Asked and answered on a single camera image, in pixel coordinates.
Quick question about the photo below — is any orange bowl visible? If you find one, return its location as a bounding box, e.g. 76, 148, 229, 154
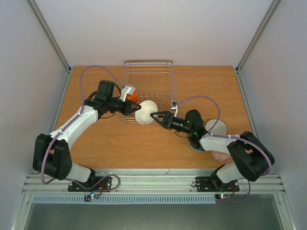
126, 91, 138, 103

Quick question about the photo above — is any chrome wire dish rack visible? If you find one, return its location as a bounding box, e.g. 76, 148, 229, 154
122, 59, 177, 111

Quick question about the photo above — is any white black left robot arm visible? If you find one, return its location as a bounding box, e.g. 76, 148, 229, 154
33, 80, 141, 191

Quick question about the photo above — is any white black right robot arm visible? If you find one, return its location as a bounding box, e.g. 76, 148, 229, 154
150, 110, 275, 190

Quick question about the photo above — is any pale green bowl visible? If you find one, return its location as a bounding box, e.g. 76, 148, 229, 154
188, 141, 205, 152

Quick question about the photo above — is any white bowl dark exterior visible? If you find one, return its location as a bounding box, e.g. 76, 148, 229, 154
205, 119, 227, 135

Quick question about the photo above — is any red patterned bowl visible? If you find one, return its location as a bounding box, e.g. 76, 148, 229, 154
210, 151, 233, 164

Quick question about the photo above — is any right small circuit board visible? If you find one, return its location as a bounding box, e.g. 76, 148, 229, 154
215, 193, 232, 200

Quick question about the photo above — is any small circuit board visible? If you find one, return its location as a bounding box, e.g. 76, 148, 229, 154
84, 194, 99, 202
215, 193, 232, 200

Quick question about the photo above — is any left small circuit board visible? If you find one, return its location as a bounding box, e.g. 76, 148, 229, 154
84, 194, 99, 202

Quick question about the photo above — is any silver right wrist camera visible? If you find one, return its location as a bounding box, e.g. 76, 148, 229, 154
170, 101, 178, 117

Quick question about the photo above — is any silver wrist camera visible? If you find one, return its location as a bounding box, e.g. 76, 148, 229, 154
170, 101, 178, 117
119, 85, 136, 102

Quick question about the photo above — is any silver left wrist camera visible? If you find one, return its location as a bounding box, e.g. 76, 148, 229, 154
119, 85, 136, 102

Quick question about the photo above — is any aluminium extrusion rail base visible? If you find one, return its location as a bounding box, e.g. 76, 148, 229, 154
22, 169, 285, 195

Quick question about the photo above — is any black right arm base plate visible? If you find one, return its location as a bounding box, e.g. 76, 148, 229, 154
195, 176, 240, 192

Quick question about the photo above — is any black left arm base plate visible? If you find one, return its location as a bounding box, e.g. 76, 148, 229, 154
68, 176, 112, 192

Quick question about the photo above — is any left aluminium frame post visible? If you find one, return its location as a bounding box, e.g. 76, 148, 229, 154
26, 0, 71, 73

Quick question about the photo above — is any aluminium frame post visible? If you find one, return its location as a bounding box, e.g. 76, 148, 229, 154
26, 0, 71, 73
235, 0, 282, 73

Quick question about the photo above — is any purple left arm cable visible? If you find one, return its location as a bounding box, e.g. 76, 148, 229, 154
41, 64, 130, 191

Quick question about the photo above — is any grey slotted cable duct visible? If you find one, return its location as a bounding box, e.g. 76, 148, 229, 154
32, 194, 216, 205

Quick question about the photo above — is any right aluminium frame post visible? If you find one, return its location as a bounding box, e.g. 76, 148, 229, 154
235, 0, 282, 73

